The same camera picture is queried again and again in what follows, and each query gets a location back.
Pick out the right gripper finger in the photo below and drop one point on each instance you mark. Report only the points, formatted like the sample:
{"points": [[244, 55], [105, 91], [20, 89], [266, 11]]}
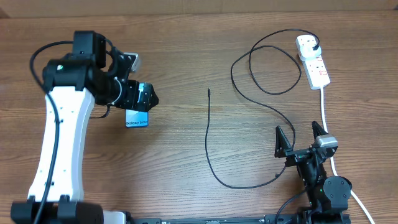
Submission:
{"points": [[282, 144], [317, 130]]}

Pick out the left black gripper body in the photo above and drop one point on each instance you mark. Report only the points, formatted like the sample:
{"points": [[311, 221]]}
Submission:
{"points": [[121, 94]]}

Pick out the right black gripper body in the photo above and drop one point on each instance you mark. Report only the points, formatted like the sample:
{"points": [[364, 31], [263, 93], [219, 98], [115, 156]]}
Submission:
{"points": [[299, 155]]}

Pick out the Samsung Galaxy smartphone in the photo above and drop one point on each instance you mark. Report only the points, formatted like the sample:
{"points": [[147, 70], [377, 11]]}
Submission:
{"points": [[134, 118]]}

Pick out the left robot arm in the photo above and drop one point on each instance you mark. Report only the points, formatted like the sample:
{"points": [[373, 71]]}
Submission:
{"points": [[95, 72]]}

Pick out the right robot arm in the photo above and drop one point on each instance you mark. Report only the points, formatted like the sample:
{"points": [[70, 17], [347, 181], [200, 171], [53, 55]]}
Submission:
{"points": [[327, 195]]}

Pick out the white charger plug adapter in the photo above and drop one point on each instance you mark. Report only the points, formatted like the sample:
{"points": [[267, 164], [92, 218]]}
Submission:
{"points": [[306, 51]]}

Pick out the white power strip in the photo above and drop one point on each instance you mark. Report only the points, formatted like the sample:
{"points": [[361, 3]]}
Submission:
{"points": [[315, 69]]}

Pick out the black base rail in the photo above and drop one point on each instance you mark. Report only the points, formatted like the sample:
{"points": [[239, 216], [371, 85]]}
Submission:
{"points": [[267, 219]]}

